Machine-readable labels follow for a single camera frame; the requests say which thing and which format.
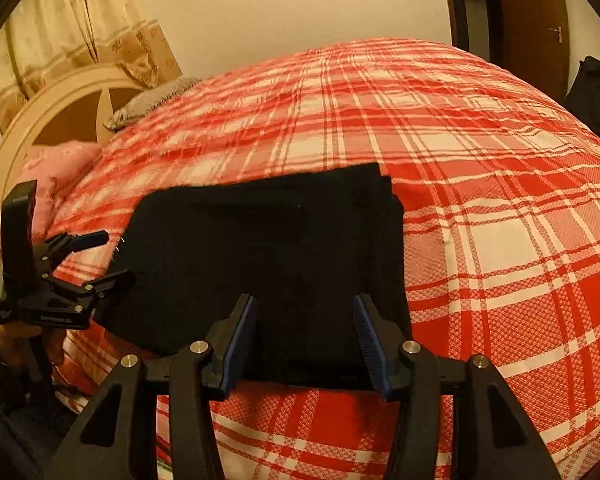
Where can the brown wooden door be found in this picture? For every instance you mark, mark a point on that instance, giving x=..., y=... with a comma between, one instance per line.
x=530, y=40

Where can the black pants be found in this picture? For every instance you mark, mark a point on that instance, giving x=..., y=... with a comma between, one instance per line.
x=260, y=250

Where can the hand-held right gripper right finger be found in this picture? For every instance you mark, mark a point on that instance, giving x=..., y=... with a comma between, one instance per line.
x=369, y=345

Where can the cream wooden headboard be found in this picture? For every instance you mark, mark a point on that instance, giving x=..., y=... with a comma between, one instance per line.
x=15, y=145

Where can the black bag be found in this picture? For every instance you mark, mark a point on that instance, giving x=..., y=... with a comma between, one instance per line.
x=595, y=95

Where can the beige patterned curtain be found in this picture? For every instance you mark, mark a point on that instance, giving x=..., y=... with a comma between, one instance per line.
x=55, y=35

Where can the red plaid blanket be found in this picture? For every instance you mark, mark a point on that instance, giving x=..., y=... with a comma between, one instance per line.
x=480, y=210

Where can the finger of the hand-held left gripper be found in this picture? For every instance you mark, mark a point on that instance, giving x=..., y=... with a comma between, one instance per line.
x=82, y=241
x=105, y=282

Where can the grey striped pillow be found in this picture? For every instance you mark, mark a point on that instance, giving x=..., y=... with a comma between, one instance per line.
x=145, y=102

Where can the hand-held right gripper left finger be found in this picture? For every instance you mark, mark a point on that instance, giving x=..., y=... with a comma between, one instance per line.
x=240, y=350

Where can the person's left hand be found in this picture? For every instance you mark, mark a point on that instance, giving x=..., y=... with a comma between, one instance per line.
x=5, y=342

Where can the pink pillow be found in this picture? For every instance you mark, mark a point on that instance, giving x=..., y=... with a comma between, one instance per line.
x=60, y=170

